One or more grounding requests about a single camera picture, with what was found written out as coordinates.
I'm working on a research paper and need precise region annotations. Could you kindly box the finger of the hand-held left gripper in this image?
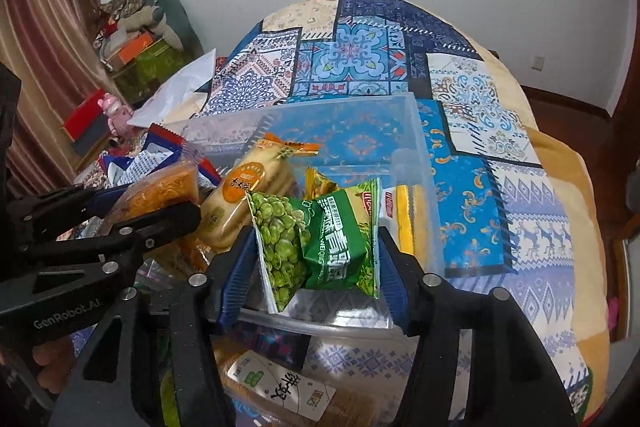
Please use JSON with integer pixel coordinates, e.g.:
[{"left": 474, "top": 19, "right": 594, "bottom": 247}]
[
  {"left": 21, "top": 202, "right": 202, "bottom": 269},
  {"left": 6, "top": 184, "right": 131, "bottom": 234}
]

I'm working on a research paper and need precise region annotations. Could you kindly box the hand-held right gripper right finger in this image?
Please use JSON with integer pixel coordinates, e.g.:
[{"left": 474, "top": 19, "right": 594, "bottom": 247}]
[{"left": 377, "top": 226, "right": 578, "bottom": 427}]

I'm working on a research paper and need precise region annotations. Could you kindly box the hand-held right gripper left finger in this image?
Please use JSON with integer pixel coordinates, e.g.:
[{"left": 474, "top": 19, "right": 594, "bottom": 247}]
[{"left": 47, "top": 226, "right": 261, "bottom": 427}]

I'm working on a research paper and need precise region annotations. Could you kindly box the orange shredded snack packet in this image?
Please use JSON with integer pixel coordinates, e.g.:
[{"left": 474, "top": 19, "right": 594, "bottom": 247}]
[{"left": 114, "top": 159, "right": 201, "bottom": 228}]

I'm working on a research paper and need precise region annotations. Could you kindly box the green pea snack packet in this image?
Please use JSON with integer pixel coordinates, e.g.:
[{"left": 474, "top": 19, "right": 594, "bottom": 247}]
[{"left": 247, "top": 177, "right": 383, "bottom": 314}]

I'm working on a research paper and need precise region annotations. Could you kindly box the clear plastic storage bin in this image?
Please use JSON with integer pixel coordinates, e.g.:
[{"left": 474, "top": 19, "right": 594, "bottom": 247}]
[{"left": 180, "top": 92, "right": 446, "bottom": 339}]

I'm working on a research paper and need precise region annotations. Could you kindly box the person's left hand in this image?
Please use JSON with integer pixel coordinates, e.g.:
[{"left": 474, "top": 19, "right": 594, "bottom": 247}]
[{"left": 32, "top": 337, "right": 76, "bottom": 375}]

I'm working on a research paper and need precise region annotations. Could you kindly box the grey box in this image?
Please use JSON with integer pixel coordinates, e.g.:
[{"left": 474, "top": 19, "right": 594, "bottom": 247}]
[{"left": 70, "top": 122, "right": 118, "bottom": 158}]

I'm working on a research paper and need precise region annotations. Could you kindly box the blue white snack packet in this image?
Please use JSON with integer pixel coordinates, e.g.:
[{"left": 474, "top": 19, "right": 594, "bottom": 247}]
[{"left": 98, "top": 123, "right": 222, "bottom": 192}]

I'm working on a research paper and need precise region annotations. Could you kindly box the yellow white snack packet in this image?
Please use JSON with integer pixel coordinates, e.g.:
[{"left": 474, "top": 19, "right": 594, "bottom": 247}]
[{"left": 381, "top": 186, "right": 428, "bottom": 258}]

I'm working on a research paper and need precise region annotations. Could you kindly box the pink plush toy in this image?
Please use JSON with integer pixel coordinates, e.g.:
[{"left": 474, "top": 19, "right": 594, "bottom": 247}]
[{"left": 100, "top": 93, "right": 135, "bottom": 142}]

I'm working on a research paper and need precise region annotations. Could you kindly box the round pastry pack orange wrapper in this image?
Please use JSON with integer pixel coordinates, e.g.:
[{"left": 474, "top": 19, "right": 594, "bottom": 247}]
[{"left": 199, "top": 133, "right": 321, "bottom": 254}]

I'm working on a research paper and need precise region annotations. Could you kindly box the red box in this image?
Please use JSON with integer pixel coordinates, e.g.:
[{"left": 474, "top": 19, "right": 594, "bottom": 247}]
[{"left": 61, "top": 89, "right": 108, "bottom": 142}]

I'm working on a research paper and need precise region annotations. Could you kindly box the cracker pack white label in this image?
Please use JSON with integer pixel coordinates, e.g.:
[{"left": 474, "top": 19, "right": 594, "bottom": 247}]
[{"left": 220, "top": 347, "right": 376, "bottom": 426}]

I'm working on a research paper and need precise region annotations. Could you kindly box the small yellow orange packet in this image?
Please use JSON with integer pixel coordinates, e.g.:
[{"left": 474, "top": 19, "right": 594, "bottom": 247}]
[{"left": 304, "top": 167, "right": 351, "bottom": 202}]

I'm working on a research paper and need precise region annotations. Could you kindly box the white pillow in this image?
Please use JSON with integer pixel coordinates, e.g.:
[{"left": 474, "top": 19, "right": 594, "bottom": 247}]
[{"left": 126, "top": 50, "right": 218, "bottom": 128}]

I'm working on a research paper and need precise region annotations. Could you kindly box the green box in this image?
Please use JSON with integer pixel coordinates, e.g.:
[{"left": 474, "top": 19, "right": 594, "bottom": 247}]
[{"left": 112, "top": 39, "right": 188, "bottom": 102}]

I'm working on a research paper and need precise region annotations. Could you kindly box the orange shoe box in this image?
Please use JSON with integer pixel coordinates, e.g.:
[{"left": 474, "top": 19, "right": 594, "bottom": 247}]
[{"left": 112, "top": 32, "right": 153, "bottom": 62}]

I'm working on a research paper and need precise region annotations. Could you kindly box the striped brown curtain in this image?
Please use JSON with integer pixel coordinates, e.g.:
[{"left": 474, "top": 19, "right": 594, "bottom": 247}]
[{"left": 0, "top": 0, "right": 112, "bottom": 188}]

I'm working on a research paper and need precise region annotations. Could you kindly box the pile of plush toys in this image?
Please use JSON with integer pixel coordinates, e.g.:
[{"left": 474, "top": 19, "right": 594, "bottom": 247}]
[{"left": 92, "top": 0, "right": 201, "bottom": 58}]

